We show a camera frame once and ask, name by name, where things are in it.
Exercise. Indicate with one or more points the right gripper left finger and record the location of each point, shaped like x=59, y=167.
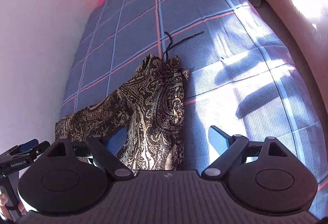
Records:
x=107, y=161

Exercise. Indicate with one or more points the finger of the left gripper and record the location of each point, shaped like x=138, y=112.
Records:
x=28, y=145
x=40, y=148

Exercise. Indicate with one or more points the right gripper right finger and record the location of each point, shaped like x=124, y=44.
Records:
x=230, y=150

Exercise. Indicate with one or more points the brown paisley blouse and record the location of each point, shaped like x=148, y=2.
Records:
x=150, y=105

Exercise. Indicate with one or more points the blue plaid bed sheet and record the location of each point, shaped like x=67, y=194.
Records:
x=242, y=76

